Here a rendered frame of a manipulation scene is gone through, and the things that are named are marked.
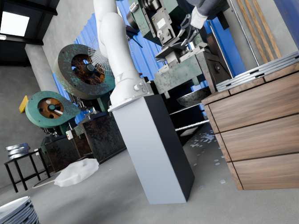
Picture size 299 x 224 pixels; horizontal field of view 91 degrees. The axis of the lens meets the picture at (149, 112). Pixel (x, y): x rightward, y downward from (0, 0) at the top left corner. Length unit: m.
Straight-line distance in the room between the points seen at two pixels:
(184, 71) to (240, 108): 0.68
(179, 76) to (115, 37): 0.62
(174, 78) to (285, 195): 0.89
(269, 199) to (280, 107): 0.28
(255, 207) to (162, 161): 0.32
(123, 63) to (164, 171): 0.49
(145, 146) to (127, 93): 0.23
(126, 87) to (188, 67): 0.65
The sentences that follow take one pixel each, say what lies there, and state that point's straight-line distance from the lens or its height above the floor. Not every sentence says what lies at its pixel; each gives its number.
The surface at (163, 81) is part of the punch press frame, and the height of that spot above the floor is 0.58.
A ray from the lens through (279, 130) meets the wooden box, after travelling 0.58.
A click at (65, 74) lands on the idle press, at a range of 2.22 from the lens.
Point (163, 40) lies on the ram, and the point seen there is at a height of 0.92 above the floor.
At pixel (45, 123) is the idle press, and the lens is 3.74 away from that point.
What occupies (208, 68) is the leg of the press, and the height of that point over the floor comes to 0.51.
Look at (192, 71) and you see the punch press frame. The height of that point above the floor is 0.54.
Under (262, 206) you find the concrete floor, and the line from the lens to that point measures 0.61.
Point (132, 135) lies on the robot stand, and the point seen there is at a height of 0.32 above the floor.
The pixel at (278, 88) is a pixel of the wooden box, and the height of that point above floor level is 0.30.
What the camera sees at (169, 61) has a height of 0.72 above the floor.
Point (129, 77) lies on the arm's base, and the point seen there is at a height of 0.56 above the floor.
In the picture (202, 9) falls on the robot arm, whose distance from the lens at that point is 0.94.
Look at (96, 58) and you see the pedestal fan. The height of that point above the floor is 1.29.
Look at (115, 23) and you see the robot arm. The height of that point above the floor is 0.77.
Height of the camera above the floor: 0.37
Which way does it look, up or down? 1 degrees up
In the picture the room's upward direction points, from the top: 22 degrees counter-clockwise
